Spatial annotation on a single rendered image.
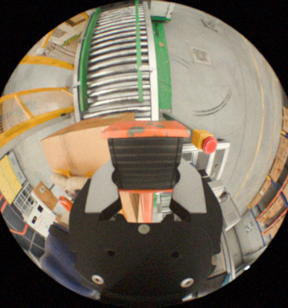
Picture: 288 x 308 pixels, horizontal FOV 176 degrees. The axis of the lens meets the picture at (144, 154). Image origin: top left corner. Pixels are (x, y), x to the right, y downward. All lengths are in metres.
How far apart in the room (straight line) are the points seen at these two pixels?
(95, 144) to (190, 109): 1.32
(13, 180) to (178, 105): 8.12
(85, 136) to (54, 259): 0.41
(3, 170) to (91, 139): 7.41
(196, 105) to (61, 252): 1.69
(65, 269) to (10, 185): 7.37
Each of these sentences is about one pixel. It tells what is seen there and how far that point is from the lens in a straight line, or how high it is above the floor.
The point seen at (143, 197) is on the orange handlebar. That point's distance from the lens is 0.16.
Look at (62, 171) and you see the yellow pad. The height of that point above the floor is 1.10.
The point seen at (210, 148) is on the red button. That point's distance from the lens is 0.39.
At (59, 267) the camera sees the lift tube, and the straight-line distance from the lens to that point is 0.37.
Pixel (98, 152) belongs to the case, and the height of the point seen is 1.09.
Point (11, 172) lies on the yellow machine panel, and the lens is 7.59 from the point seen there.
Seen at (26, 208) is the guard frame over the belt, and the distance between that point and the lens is 8.02.
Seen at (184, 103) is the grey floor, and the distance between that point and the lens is 1.42.
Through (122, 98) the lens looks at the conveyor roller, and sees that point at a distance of 0.80.
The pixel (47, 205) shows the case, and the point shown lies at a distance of 2.44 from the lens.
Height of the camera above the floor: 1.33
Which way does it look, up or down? 62 degrees down
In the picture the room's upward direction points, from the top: 177 degrees counter-clockwise
